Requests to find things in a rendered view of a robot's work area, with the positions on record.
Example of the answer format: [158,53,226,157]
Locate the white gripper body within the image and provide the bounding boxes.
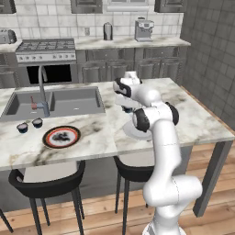
[115,94,143,109]

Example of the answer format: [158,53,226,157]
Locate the dark blue yogurt container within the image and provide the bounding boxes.
[31,117,44,129]
[121,106,135,115]
[16,122,29,134]

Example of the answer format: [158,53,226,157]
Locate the red rimmed patterned plate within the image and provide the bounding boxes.
[41,125,83,150]

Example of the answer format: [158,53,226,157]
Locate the grey lower cupboard run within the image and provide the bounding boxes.
[0,50,20,90]
[76,45,189,84]

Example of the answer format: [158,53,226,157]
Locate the grey sink basin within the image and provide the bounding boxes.
[1,85,106,122]

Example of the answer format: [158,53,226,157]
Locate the grey canister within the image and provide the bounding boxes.
[103,21,114,41]

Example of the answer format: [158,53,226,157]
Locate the silver coffee machine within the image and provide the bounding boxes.
[134,17,155,43]

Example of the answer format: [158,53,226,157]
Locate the grey sink tap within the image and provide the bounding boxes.
[29,64,51,118]

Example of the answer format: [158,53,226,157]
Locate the steel stove with oven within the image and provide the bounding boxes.
[15,38,79,88]

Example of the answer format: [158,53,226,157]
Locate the dark upper cupboard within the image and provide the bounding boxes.
[0,0,17,15]
[70,0,104,15]
[153,0,188,14]

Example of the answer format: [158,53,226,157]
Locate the grey island leg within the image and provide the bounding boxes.
[192,140,234,218]

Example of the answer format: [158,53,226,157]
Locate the silver toaster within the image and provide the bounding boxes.
[0,28,17,45]

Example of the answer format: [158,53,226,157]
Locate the white window frame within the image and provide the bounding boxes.
[106,0,151,13]

